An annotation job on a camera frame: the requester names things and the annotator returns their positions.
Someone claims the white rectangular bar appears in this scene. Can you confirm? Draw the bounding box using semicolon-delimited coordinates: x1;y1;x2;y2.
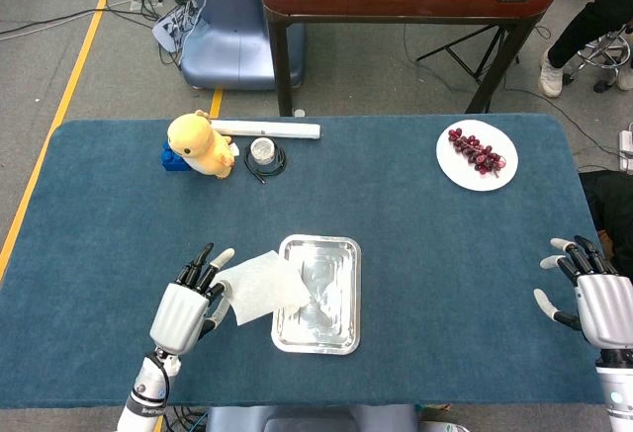
210;120;321;141

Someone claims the silver metal tray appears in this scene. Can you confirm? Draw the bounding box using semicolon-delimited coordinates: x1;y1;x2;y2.
270;233;362;356

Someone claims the black coiled cable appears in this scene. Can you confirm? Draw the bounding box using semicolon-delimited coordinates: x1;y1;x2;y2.
242;142;288;186

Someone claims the white paper napkin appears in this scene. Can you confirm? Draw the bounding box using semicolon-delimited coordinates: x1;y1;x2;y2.
213;249;311;327

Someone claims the yellow plush dinosaur toy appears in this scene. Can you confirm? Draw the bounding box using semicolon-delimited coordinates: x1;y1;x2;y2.
166;109;237;180

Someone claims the black bag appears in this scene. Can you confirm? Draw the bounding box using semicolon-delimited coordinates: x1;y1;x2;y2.
578;169;633;275

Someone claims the blue felt table cover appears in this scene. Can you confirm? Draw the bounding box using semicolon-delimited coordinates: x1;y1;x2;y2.
0;114;619;408

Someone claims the blue-grey robot torso base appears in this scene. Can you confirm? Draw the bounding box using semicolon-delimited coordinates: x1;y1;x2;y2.
205;404;421;432

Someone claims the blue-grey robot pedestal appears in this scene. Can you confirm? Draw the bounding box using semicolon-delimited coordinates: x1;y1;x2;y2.
180;0;306;91

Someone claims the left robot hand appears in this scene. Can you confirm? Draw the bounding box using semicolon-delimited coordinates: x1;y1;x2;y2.
149;242;236;357

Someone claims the blue building block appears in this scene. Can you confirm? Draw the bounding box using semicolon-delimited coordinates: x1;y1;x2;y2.
160;140;192;173

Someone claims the brown mahjong table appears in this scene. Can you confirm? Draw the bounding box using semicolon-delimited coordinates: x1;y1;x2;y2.
260;0;560;117

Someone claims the small clear plastic jar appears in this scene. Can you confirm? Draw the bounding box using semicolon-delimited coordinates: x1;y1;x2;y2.
249;136;276;165

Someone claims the white round plate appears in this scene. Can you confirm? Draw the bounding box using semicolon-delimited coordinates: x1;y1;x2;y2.
435;119;519;193

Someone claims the white multi-socket strip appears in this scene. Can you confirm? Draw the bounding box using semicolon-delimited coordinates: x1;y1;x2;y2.
151;6;192;52

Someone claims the red grape bunch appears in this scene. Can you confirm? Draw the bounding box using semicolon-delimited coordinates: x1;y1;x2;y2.
447;128;508;175

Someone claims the seated person in black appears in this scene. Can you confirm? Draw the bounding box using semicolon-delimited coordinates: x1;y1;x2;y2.
537;0;633;98

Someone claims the white power strip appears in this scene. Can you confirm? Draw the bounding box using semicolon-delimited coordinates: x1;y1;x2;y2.
617;130;633;172

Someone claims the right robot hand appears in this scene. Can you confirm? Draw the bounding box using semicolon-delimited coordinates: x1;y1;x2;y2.
532;235;633;352

